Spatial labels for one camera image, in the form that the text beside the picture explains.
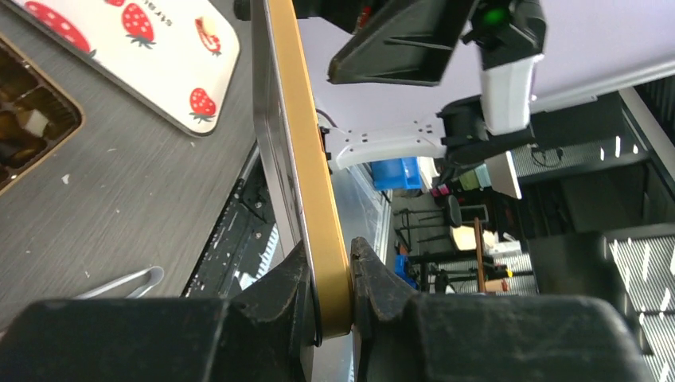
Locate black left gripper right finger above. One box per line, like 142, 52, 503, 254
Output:
350, 237, 653, 381

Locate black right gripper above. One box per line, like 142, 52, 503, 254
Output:
293, 0, 547, 87

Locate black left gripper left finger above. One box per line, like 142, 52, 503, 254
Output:
1, 244, 315, 381

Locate metal tongs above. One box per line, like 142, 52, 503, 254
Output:
74, 266, 165, 299

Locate silver box lid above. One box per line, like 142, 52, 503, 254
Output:
250, 1, 352, 341

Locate gold chocolate tray box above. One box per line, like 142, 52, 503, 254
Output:
1, 36, 85, 192

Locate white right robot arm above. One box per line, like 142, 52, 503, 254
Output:
295, 1, 547, 171

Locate strawberry pattern tray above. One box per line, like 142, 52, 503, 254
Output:
7, 0, 240, 137

